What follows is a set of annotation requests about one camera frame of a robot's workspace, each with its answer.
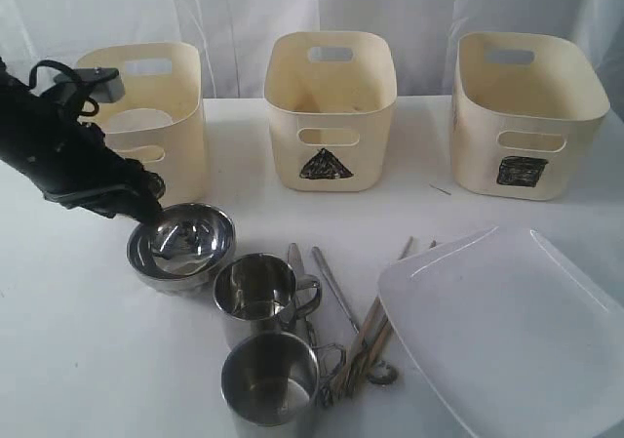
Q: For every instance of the steel table knife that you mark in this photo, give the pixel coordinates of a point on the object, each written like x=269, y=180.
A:
x=304, y=326

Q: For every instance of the white curtain backdrop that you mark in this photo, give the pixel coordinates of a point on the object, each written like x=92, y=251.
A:
x=235, y=37

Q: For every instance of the steel long spoon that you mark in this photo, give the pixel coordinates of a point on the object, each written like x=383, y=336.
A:
x=336, y=287

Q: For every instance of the cream bin with circle mark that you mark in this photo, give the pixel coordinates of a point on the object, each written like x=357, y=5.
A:
x=159, y=121

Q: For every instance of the cream bin with square mark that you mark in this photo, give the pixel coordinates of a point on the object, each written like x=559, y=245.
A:
x=525, y=110

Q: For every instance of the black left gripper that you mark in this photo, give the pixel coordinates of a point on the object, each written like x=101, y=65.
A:
x=85, y=173

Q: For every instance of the steel fork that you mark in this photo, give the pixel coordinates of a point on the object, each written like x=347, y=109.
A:
x=363, y=361

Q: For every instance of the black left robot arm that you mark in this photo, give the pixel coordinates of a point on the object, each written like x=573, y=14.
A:
x=53, y=98

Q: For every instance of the cream bin with triangle mark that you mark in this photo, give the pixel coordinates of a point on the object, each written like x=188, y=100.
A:
x=331, y=97

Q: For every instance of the white square plate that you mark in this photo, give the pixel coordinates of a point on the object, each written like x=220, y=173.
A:
x=511, y=335

